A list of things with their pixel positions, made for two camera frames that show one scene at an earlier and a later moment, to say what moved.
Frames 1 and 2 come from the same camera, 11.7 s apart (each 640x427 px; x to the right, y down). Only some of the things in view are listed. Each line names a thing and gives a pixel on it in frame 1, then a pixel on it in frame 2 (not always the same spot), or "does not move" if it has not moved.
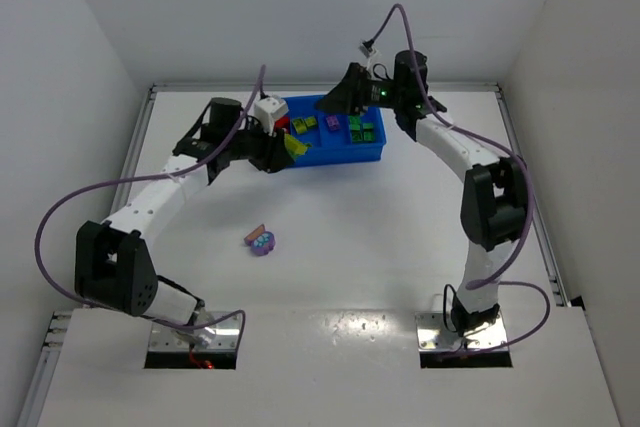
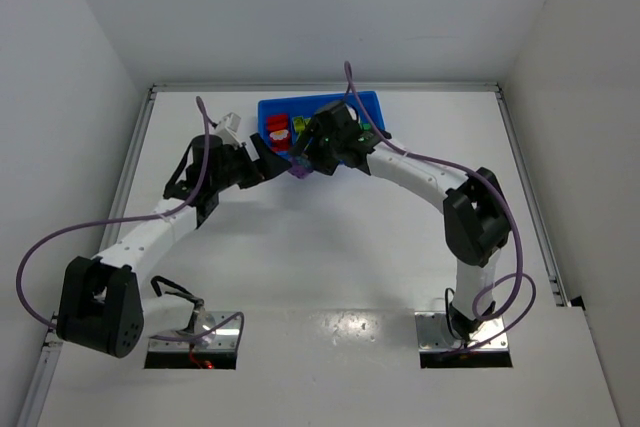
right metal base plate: x=434 y=336 does not move
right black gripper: x=353 y=87 to x=310 y=142
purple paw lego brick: x=263 y=243 to x=300 y=166
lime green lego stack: x=300 y=125 does not move
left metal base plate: x=216 y=331 does not move
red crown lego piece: x=282 y=122 does not move
